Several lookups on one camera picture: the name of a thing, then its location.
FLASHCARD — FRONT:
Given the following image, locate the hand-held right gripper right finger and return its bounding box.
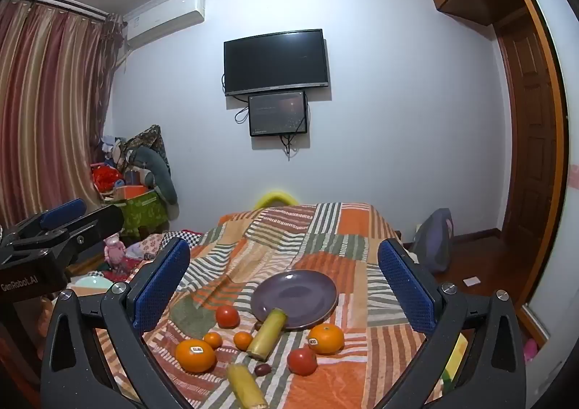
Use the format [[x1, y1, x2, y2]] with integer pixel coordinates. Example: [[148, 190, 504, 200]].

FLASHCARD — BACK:
[[377, 237, 528, 409]]

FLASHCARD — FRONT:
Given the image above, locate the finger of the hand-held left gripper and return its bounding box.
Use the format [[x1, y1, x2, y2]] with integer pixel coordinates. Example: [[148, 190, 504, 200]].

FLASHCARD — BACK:
[[4, 199, 86, 240], [9, 205, 124, 263]]

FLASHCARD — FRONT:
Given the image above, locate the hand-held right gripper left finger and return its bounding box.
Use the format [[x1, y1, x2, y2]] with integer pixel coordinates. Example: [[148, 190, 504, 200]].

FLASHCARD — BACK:
[[40, 237, 193, 409]]

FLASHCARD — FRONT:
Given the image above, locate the red tomato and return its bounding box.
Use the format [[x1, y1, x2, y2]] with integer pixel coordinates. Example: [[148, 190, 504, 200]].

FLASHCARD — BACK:
[[215, 305, 241, 329], [288, 348, 318, 376]]

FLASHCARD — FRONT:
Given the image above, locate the large orange with sticker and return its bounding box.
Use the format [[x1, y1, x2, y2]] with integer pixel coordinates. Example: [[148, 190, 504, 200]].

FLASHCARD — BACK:
[[308, 323, 345, 355], [176, 339, 217, 374]]

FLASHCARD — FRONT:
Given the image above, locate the purple ceramic plate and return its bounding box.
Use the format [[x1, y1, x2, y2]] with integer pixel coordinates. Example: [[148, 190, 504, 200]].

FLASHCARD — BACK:
[[251, 270, 338, 331]]

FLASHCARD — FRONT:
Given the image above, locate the yellow corn cob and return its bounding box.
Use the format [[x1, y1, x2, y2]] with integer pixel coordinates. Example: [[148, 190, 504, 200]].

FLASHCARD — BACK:
[[226, 363, 269, 409], [246, 308, 289, 358]]

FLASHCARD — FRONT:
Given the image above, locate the pink doll toy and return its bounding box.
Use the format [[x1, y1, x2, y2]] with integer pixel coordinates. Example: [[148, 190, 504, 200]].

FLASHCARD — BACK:
[[104, 235, 127, 267]]

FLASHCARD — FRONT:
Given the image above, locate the floral cloth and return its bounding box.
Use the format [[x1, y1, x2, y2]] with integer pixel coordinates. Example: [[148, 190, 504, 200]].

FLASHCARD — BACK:
[[129, 235, 164, 259]]

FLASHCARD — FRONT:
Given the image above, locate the red bag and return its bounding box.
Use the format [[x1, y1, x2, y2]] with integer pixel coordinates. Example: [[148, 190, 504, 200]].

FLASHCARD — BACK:
[[92, 163, 124, 193]]

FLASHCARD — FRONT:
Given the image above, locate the orange cardboard box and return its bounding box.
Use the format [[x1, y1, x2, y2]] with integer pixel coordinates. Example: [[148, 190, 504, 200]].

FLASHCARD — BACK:
[[113, 185, 150, 202]]

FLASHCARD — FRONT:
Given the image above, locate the green patterned box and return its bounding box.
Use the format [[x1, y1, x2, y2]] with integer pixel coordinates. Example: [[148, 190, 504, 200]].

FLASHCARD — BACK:
[[115, 189, 169, 238]]

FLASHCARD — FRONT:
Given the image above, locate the black white checkered cloth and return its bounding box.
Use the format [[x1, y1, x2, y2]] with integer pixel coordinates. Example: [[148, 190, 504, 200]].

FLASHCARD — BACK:
[[160, 230, 204, 251]]

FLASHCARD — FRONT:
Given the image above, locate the grey bag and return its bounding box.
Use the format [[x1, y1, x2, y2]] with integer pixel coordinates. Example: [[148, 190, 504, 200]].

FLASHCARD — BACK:
[[411, 208, 454, 274]]

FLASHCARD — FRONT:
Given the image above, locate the pale green basin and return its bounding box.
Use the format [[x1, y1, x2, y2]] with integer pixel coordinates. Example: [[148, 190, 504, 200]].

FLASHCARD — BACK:
[[75, 276, 114, 294]]

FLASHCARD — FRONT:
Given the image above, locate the grey stuffed toy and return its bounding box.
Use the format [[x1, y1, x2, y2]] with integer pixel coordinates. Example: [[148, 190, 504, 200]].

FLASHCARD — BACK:
[[129, 146, 178, 204]]

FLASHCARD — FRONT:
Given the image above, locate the dark patterned cloth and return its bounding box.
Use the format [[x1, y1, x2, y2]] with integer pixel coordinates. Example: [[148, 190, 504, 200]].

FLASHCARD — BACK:
[[120, 124, 170, 175]]

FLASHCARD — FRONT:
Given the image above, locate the striped patchwork blanket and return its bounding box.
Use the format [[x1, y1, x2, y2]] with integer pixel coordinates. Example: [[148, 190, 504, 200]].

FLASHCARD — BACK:
[[93, 202, 466, 409]]

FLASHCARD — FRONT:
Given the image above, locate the striped red curtain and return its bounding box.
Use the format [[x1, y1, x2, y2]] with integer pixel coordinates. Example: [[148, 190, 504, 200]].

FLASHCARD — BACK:
[[0, 0, 125, 229]]

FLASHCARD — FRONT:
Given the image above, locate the yellow round object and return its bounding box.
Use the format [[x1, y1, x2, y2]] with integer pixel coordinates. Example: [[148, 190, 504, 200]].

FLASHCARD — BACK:
[[254, 191, 299, 210]]

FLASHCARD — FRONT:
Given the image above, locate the brown wooden door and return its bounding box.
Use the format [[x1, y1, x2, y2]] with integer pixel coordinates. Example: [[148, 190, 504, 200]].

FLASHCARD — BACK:
[[495, 20, 559, 301]]

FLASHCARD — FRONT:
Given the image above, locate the white air conditioner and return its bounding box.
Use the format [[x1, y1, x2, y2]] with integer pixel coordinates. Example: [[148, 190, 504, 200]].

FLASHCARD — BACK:
[[123, 0, 205, 49]]

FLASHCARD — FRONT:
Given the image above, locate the black monitor cable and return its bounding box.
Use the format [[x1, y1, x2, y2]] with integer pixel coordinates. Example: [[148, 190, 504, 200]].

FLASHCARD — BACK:
[[279, 133, 305, 159]]

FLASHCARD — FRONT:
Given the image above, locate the small black wall monitor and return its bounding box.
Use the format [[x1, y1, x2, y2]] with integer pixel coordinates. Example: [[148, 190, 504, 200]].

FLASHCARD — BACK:
[[248, 91, 309, 137]]

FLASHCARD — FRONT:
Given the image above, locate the black wall television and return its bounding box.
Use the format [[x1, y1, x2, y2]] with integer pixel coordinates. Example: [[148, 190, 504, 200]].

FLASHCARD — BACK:
[[223, 29, 329, 97]]

